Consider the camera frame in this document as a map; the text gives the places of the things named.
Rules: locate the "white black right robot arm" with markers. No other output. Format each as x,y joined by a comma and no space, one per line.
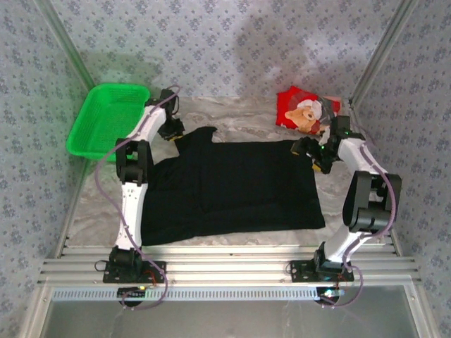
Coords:
370,204

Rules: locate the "aluminium mounting rail beam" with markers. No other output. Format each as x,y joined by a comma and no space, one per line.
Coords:
229,262

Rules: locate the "black t-shirt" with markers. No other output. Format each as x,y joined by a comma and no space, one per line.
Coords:
229,190

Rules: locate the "aluminium table side rail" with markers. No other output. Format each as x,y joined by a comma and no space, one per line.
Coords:
356,116
75,197

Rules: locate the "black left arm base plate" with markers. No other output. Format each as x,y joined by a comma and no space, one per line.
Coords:
160,267

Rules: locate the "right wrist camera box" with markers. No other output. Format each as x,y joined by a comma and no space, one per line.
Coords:
325,135

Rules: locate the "green plastic mesh basket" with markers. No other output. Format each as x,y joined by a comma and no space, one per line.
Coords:
105,119

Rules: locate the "black controller board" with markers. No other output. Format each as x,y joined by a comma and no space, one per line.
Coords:
132,297
327,295

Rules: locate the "aluminium lower frame bar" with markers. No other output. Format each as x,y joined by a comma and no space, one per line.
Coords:
423,313
33,313

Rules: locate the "aluminium frame post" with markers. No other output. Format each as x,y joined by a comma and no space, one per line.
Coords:
67,45
384,53

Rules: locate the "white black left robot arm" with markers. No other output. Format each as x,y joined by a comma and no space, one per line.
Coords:
132,211

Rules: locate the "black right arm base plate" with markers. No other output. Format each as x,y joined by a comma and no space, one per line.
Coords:
299,269

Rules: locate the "red teddy bear package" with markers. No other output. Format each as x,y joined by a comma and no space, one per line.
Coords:
299,109

